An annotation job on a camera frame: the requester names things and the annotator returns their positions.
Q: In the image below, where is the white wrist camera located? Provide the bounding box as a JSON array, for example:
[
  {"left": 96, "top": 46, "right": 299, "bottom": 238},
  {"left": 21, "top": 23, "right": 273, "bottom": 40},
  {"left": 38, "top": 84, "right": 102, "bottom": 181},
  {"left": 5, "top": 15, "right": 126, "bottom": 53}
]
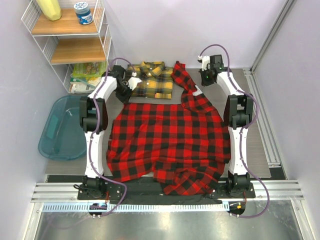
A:
[
  {"left": 197, "top": 55, "right": 211, "bottom": 72},
  {"left": 127, "top": 72, "right": 142, "bottom": 91}
]

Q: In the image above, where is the red black plaid shirt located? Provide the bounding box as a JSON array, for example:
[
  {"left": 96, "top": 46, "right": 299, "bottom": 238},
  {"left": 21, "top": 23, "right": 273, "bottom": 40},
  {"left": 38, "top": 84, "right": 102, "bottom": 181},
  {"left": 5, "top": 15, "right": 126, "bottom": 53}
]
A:
[{"left": 106, "top": 62, "right": 231, "bottom": 196}]

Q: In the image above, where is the blue white jar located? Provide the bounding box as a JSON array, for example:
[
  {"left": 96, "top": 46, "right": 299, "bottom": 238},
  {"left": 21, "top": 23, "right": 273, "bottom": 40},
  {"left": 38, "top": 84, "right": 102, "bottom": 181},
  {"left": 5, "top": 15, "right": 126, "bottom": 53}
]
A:
[{"left": 73, "top": 1, "right": 93, "bottom": 25}]

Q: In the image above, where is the white slotted cable duct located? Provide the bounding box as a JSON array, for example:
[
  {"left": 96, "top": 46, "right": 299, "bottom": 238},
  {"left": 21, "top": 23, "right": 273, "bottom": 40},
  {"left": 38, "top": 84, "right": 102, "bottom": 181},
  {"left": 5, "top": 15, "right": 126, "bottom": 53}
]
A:
[{"left": 42, "top": 201, "right": 230, "bottom": 213}]

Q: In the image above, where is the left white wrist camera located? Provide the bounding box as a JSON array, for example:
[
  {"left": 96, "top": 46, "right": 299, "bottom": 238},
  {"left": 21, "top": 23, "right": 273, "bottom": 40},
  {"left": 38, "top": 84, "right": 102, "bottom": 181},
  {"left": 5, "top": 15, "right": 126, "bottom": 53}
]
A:
[{"left": 127, "top": 72, "right": 142, "bottom": 91}]

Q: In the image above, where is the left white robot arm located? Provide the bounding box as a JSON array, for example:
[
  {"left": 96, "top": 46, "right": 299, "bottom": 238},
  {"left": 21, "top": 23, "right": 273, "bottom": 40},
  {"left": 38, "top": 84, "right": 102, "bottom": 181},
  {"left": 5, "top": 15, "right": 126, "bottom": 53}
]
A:
[{"left": 74, "top": 65, "right": 133, "bottom": 200}]

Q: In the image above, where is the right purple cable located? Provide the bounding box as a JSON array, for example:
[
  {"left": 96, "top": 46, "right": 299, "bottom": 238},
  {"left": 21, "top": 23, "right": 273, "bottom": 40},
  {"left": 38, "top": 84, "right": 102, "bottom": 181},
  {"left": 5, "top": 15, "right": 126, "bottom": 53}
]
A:
[{"left": 198, "top": 44, "right": 270, "bottom": 220}]

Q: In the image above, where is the stack of books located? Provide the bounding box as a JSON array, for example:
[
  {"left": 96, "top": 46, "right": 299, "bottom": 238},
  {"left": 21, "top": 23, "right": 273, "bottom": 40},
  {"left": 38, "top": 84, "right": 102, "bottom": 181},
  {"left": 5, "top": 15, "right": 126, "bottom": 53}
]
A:
[{"left": 69, "top": 61, "right": 108, "bottom": 94}]

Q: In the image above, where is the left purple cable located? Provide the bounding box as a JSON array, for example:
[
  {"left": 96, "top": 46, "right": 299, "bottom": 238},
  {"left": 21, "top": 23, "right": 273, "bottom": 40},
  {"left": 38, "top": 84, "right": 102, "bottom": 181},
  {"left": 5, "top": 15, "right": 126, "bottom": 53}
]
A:
[{"left": 86, "top": 57, "right": 137, "bottom": 217}]

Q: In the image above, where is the purple cable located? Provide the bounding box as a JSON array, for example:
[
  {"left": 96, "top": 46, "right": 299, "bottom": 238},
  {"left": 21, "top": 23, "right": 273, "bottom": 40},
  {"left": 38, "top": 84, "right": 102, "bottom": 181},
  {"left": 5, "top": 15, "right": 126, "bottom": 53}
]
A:
[
  {"left": 198, "top": 44, "right": 270, "bottom": 220},
  {"left": 86, "top": 57, "right": 137, "bottom": 217}
]

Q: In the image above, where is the teal plastic bin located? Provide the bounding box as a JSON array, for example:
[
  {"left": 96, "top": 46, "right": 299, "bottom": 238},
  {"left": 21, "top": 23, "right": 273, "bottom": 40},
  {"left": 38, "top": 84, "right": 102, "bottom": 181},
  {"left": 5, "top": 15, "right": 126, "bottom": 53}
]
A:
[{"left": 38, "top": 94, "right": 87, "bottom": 162}]

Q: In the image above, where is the yellow bottle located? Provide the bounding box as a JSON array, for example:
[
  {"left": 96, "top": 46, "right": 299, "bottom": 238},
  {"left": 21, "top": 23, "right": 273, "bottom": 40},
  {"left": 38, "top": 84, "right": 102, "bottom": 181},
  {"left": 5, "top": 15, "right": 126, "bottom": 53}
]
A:
[{"left": 36, "top": 0, "right": 62, "bottom": 21}]

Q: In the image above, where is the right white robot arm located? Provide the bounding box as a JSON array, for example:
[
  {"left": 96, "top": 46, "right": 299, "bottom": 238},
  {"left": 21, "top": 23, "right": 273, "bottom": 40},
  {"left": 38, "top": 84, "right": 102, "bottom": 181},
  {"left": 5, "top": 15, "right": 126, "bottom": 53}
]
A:
[{"left": 198, "top": 55, "right": 254, "bottom": 198}]

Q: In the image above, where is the folded yellow plaid shirt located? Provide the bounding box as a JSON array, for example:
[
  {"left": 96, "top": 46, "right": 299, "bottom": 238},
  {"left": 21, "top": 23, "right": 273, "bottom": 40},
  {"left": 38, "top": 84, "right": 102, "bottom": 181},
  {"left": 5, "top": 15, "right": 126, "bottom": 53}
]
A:
[{"left": 126, "top": 61, "right": 174, "bottom": 99}]

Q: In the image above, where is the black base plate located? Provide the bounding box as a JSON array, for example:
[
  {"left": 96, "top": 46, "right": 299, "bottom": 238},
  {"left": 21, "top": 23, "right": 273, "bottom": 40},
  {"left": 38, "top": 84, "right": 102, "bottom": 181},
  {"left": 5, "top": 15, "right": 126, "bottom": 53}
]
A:
[{"left": 73, "top": 176, "right": 256, "bottom": 205}]

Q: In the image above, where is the white wire wooden shelf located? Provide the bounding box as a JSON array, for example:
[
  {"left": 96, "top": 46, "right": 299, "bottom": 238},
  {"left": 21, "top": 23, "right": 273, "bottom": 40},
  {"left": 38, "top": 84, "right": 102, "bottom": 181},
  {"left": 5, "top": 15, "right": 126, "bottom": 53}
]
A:
[{"left": 21, "top": 0, "right": 116, "bottom": 94}]

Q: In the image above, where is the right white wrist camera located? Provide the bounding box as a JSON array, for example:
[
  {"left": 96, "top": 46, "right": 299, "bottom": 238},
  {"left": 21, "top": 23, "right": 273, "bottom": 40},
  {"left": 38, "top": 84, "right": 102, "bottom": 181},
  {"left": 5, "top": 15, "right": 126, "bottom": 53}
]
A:
[{"left": 197, "top": 55, "right": 211, "bottom": 72}]

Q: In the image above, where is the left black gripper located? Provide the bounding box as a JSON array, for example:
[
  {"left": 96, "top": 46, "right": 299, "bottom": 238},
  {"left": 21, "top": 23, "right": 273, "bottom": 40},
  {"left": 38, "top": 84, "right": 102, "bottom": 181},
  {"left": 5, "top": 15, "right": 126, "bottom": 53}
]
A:
[{"left": 114, "top": 82, "right": 135, "bottom": 105}]

